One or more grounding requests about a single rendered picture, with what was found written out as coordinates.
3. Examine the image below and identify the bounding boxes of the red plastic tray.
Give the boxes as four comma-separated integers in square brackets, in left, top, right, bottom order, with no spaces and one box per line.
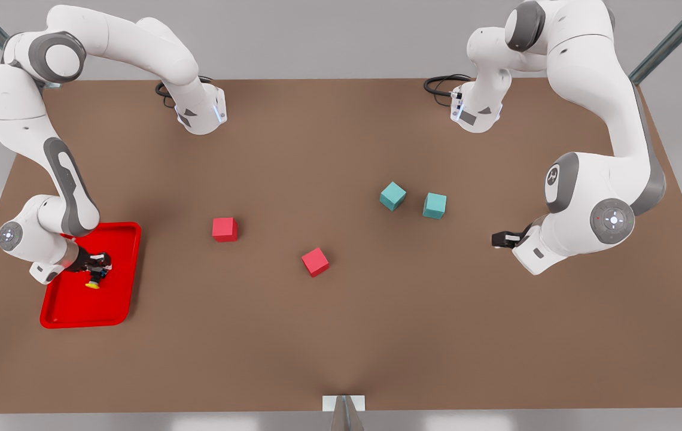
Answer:
[39,221,142,329]

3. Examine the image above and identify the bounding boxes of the black cable loop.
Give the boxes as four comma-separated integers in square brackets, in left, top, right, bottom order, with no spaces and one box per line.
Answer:
[155,75,215,110]
[424,74,474,108]

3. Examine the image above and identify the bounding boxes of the silver frame post with foot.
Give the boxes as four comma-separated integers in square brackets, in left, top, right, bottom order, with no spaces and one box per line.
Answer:
[322,394,366,431]

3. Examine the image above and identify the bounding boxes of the red cube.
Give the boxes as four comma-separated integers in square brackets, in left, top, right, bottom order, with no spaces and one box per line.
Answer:
[301,247,330,278]
[212,217,238,243]

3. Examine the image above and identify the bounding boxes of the teal cube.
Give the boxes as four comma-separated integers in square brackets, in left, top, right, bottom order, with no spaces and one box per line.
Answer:
[422,192,447,220]
[379,181,407,212]

